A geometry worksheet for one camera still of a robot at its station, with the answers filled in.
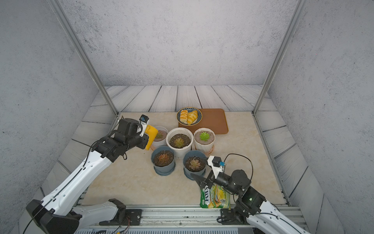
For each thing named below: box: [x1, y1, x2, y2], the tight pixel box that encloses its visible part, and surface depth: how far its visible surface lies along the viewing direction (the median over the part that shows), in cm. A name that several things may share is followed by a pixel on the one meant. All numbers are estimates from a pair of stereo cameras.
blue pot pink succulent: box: [183, 150, 207, 181], surface depth 86 cm
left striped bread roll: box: [179, 109, 188, 124], surface depth 114 cm
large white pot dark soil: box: [166, 127, 194, 159], surface depth 93 cm
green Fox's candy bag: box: [199, 184, 231, 211], surface depth 78 cm
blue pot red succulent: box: [150, 145, 176, 176], surface depth 87 cm
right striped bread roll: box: [187, 110, 199, 126], surface depth 113 cm
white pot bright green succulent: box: [193, 127, 216, 156], surface depth 93 cm
